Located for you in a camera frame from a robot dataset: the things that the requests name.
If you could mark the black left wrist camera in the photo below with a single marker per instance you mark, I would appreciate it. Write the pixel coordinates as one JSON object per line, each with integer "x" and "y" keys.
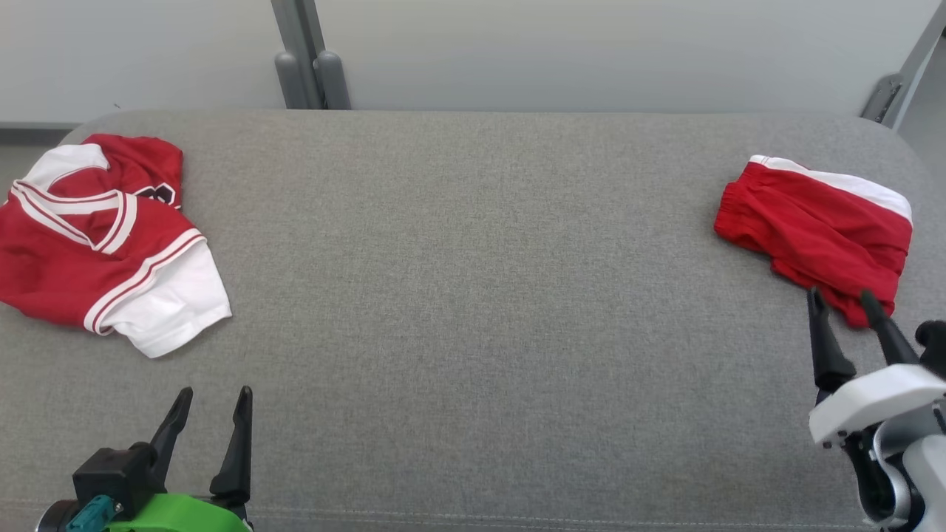
{"x": 111, "y": 473}

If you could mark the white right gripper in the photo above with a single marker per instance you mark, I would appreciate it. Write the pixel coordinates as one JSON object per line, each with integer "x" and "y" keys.
{"x": 879, "y": 403}

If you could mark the grey rounded post cap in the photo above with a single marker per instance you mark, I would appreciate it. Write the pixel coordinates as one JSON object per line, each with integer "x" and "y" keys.
{"x": 332, "y": 81}
{"x": 290, "y": 85}

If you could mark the red white basketball jersey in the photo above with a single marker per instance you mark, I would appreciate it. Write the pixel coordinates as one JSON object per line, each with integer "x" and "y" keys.
{"x": 52, "y": 266}

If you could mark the grey slanted metal frame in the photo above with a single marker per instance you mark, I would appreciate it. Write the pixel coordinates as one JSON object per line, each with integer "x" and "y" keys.
{"x": 920, "y": 59}

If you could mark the grey metal partition post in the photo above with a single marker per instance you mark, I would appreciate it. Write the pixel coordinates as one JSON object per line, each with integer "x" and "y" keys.
{"x": 299, "y": 29}

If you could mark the red shorts with white stripes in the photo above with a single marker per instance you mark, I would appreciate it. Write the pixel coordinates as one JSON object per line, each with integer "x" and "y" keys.
{"x": 813, "y": 222}

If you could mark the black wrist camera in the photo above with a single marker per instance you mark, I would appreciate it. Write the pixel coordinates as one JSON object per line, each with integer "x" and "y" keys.
{"x": 933, "y": 343}
{"x": 111, "y": 473}

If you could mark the teal left camera connector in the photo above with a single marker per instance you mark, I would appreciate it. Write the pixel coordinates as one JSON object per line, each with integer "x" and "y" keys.
{"x": 92, "y": 513}

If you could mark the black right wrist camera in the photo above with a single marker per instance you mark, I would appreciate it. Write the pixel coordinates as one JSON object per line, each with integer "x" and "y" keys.
{"x": 933, "y": 343}

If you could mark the metal hinge bracket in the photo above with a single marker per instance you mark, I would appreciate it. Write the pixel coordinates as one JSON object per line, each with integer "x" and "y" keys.
{"x": 881, "y": 97}

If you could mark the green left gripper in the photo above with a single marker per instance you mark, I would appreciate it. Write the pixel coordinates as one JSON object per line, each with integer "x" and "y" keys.
{"x": 177, "y": 517}

